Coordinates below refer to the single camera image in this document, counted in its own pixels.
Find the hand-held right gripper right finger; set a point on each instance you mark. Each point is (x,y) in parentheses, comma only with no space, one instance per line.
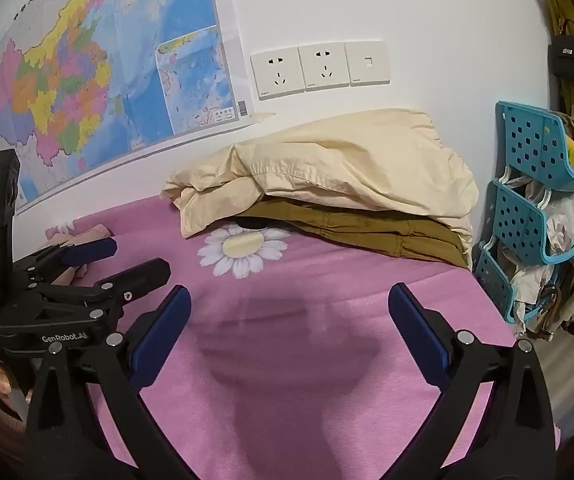
(419,335)

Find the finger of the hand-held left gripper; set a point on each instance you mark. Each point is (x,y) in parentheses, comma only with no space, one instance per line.
(89,251)
(139,275)

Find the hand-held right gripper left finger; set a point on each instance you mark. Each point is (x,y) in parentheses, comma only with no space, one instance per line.
(159,330)

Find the olive brown garment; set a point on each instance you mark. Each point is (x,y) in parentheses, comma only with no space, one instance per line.
(367,232)

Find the cream jacket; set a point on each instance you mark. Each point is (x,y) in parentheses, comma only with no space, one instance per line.
(342,160)

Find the folded peach garment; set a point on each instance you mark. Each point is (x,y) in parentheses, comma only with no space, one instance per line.
(92,232)

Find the blue perforated plastic basket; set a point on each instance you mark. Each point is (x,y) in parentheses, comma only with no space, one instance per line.
(532,140)
(517,220)
(492,280)

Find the pink daisy print blanket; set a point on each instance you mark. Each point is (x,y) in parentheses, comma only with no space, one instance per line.
(317,285)

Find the white plastic bag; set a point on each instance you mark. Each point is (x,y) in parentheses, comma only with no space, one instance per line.
(562,220)
(527,280)

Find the colourful wall map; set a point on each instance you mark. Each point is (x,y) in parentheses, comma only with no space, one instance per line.
(92,60)

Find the white wall socket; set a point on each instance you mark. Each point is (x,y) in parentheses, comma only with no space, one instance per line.
(277,74)
(324,66)

